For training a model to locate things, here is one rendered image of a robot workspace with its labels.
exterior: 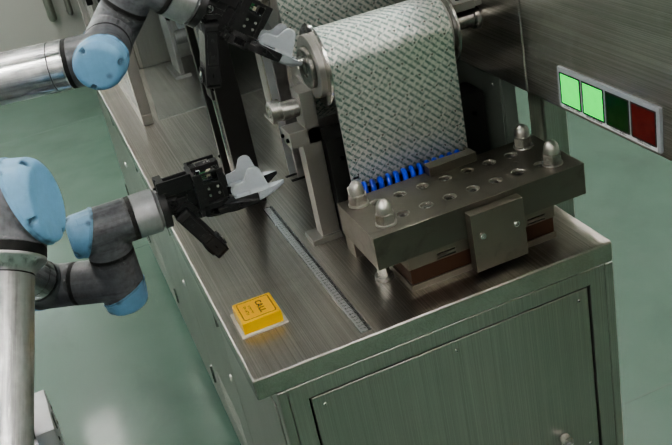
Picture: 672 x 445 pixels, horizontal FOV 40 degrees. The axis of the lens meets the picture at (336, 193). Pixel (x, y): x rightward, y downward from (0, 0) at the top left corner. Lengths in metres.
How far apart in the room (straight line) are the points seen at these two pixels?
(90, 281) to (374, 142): 0.54
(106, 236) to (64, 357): 1.93
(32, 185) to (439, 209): 0.67
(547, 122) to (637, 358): 1.07
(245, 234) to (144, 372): 1.40
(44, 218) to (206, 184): 0.39
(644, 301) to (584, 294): 1.42
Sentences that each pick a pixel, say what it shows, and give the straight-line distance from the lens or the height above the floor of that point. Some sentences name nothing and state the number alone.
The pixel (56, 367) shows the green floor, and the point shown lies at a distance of 3.40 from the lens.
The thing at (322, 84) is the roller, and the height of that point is 1.23.
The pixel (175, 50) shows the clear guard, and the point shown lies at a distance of 2.58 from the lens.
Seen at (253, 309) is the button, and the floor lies 0.92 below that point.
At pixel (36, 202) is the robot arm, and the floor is 1.31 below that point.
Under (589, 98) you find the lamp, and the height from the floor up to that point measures 1.19.
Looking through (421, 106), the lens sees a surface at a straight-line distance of 1.67.
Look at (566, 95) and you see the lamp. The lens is 1.54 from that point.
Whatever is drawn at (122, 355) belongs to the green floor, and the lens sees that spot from 3.33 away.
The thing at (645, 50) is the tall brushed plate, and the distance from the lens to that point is 1.35.
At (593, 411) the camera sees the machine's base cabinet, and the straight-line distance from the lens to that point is 1.84.
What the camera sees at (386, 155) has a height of 1.07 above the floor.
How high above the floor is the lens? 1.75
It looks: 26 degrees down
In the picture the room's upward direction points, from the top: 12 degrees counter-clockwise
